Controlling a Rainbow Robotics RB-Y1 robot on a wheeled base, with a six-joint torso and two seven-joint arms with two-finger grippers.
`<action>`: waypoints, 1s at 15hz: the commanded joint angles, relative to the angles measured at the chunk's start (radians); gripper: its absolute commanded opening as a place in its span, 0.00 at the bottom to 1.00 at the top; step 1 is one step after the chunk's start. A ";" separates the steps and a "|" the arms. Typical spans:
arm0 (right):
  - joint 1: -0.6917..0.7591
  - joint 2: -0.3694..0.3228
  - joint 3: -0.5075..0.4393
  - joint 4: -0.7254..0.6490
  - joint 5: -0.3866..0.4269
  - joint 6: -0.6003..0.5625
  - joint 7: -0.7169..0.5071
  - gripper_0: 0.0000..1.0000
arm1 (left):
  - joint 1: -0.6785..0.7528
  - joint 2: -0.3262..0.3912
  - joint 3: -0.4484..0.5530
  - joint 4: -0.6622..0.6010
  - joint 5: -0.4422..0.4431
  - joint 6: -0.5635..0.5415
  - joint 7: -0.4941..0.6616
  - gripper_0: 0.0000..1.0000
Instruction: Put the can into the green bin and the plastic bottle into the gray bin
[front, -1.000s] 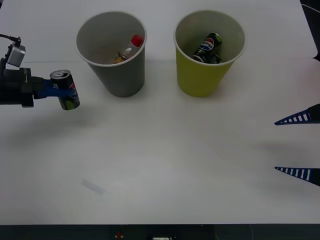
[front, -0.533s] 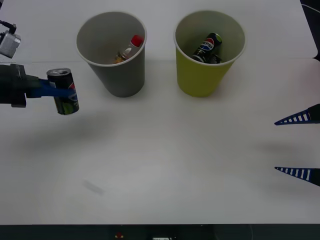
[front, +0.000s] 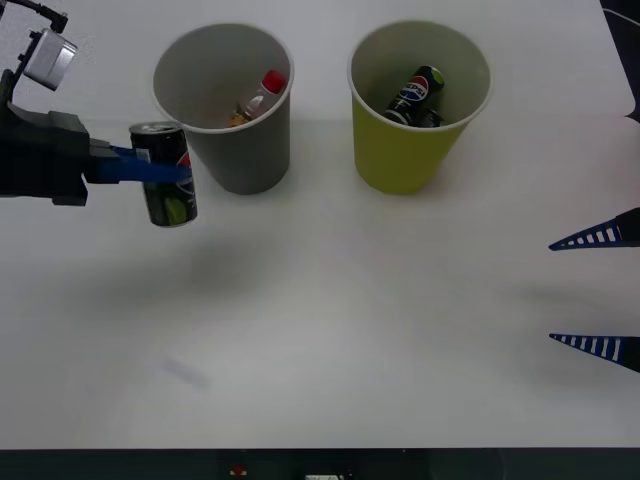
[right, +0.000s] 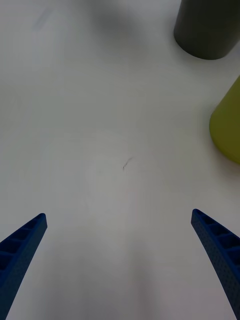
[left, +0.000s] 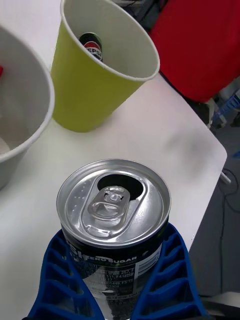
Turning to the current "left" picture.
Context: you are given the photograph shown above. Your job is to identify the black drink can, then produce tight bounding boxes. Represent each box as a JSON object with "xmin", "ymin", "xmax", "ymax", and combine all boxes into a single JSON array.
[
  {"xmin": 56, "ymin": 158, "xmax": 172, "ymax": 320},
  {"xmin": 78, "ymin": 32, "xmax": 105, "ymax": 63}
]

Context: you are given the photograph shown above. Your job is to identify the red chair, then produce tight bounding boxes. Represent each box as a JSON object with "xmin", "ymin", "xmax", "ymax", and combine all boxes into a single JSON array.
[{"xmin": 149, "ymin": 0, "xmax": 240, "ymax": 104}]

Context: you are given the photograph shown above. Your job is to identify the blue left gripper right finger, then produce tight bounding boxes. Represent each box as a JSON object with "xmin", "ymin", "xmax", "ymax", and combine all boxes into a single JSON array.
[{"xmin": 129, "ymin": 222, "xmax": 210, "ymax": 320}]

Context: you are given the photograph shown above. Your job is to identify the grey plastic waste bin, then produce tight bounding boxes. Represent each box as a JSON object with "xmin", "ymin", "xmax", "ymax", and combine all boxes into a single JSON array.
[{"xmin": 0, "ymin": 24, "xmax": 56, "ymax": 191}]

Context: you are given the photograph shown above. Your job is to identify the yellow-green plastic waste bin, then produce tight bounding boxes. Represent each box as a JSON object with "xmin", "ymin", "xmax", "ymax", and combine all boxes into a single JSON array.
[{"xmin": 50, "ymin": 0, "xmax": 161, "ymax": 134}]

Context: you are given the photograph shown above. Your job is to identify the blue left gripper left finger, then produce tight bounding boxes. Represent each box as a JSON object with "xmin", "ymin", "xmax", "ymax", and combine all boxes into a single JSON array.
[{"xmin": 27, "ymin": 228, "xmax": 106, "ymax": 320}]

